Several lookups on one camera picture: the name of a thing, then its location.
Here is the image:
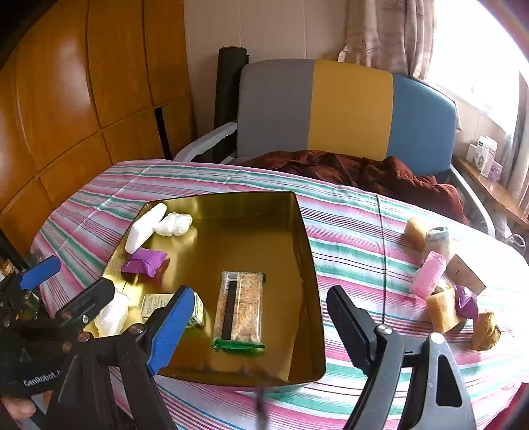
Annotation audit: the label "pink patterned curtain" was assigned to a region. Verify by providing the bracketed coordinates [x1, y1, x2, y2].
[338, 0, 435, 81]

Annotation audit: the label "dark red blanket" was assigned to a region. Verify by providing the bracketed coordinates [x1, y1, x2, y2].
[243, 150, 469, 225]

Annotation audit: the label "white plastic packet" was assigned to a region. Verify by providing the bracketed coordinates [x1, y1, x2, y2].
[94, 291, 130, 337]

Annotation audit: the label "gold metal tray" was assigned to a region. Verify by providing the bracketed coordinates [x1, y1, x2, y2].
[103, 192, 325, 388]

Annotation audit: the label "green white small box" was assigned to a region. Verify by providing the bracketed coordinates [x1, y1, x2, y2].
[141, 292, 206, 329]

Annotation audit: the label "grey yellow blue chair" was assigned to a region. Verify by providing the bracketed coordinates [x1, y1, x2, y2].
[175, 59, 495, 236]

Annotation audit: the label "black rolled mat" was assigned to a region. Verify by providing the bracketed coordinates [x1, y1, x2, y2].
[212, 46, 249, 163]

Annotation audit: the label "beige cardboard box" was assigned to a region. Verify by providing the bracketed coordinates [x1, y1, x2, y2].
[446, 253, 486, 296]

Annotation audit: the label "green snack bar packet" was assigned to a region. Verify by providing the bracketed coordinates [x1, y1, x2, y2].
[212, 271, 266, 357]

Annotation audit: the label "white oblong bottle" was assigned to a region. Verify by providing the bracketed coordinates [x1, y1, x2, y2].
[125, 202, 167, 254]

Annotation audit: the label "purple small pouch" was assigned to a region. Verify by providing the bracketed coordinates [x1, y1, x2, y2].
[121, 247, 168, 278]

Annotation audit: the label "white boxes on shelf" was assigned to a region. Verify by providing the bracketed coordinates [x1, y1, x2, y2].
[465, 135, 502, 182]

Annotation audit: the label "yellow sponge block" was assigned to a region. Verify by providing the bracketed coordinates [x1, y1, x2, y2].
[404, 218, 426, 252]
[426, 287, 465, 334]

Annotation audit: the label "person left hand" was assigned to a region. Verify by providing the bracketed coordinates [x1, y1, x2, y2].
[1, 397, 37, 420]

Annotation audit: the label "wooden wardrobe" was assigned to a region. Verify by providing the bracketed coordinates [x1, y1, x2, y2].
[1, 1, 195, 254]

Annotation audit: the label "brown sock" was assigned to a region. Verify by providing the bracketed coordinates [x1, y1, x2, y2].
[471, 312, 501, 351]

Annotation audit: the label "striped tablecloth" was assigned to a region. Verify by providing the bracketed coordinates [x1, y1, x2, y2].
[30, 159, 528, 429]

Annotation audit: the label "wooden side shelf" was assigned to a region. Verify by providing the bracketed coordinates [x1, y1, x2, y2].
[452, 155, 528, 230]

